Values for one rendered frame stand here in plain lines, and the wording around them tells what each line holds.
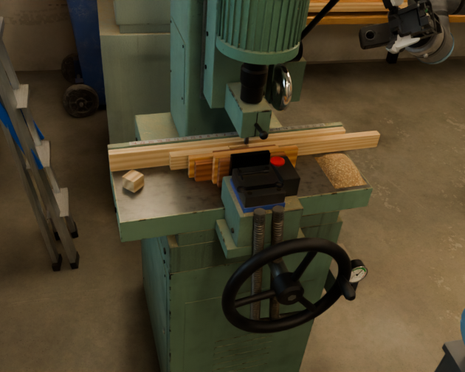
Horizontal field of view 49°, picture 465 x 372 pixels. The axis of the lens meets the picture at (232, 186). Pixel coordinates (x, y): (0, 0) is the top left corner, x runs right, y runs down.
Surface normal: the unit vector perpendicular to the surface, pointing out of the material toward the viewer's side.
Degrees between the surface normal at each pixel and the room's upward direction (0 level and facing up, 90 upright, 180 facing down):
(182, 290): 90
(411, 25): 62
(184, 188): 0
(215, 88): 90
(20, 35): 90
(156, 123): 0
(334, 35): 90
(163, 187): 0
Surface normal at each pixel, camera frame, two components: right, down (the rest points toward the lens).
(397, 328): 0.07, -0.77
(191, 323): 0.28, 0.63
